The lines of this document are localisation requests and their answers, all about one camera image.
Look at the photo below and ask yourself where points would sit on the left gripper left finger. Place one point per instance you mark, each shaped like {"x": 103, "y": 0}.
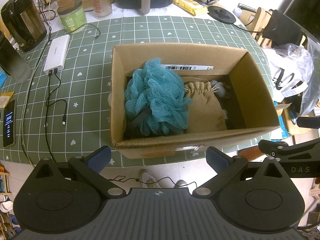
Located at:
{"x": 89, "y": 168}

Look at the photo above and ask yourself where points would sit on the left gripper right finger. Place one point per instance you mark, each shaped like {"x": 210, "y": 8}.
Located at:
{"x": 227, "y": 169}

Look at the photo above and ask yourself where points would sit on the tan drawstring pouch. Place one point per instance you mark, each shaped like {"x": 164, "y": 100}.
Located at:
{"x": 205, "y": 111}

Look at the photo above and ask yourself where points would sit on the brown cardboard box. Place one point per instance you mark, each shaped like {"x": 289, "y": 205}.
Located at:
{"x": 236, "y": 82}

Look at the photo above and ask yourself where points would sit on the teal mesh bath sponge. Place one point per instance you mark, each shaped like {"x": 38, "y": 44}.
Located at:
{"x": 155, "y": 102}

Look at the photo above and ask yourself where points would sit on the white plastic bag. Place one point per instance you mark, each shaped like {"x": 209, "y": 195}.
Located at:
{"x": 295, "y": 72}

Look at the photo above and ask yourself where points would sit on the black smartphone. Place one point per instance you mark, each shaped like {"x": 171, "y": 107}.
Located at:
{"x": 9, "y": 131}

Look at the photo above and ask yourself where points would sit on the white power bank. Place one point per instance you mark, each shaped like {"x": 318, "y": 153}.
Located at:
{"x": 57, "y": 54}

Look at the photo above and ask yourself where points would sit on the dark cylindrical container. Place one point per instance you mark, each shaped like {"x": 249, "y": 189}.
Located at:
{"x": 12, "y": 63}

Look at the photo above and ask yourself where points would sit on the black bag on chair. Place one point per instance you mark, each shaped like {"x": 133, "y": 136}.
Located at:
{"x": 282, "y": 30}

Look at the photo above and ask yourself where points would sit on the green label jar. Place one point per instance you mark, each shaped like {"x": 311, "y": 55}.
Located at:
{"x": 73, "y": 19}

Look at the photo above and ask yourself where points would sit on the wooden chair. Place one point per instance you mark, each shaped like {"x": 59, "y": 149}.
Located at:
{"x": 259, "y": 22}

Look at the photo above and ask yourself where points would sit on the black kettle base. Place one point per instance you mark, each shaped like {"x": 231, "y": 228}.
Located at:
{"x": 221, "y": 15}

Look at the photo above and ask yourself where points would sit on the black electric kettle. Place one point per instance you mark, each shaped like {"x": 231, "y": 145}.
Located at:
{"x": 23, "y": 21}

